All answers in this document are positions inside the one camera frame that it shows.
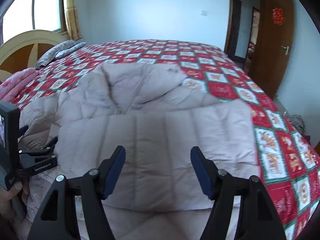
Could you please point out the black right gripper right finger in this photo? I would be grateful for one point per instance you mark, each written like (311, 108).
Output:
(245, 200)

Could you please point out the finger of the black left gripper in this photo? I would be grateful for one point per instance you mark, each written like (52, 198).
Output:
(47, 149)
(33, 165)

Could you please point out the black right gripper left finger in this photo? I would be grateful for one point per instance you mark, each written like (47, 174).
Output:
(56, 217)

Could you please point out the beige quilted down jacket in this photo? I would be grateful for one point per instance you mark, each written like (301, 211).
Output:
(146, 109)

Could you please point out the grey clothes pile on floor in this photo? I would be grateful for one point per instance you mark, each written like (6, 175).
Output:
(297, 122)

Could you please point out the person's left hand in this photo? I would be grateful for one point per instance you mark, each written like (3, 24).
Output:
(7, 211)

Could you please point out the pink folded quilt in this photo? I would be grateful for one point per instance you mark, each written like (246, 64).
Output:
(13, 85)

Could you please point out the red checkered cartoon bedspread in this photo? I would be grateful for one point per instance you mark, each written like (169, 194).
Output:
(289, 165)

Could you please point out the cream and brown headboard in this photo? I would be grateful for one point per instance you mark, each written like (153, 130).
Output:
(24, 50)

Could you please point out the grey striped pillow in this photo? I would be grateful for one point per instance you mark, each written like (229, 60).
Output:
(59, 51)

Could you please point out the yellow patterned curtain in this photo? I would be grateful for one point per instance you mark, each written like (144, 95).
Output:
(72, 20)

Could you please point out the brown wooden door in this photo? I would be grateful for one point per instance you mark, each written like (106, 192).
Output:
(269, 60)

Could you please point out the red double happiness decoration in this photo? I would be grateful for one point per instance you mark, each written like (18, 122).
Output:
(277, 16)

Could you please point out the window with metal frame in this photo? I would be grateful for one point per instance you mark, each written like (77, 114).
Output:
(27, 15)

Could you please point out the silver door handle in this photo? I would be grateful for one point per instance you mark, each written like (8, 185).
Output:
(286, 48)

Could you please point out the white wall switch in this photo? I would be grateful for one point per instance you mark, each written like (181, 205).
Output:
(204, 12)

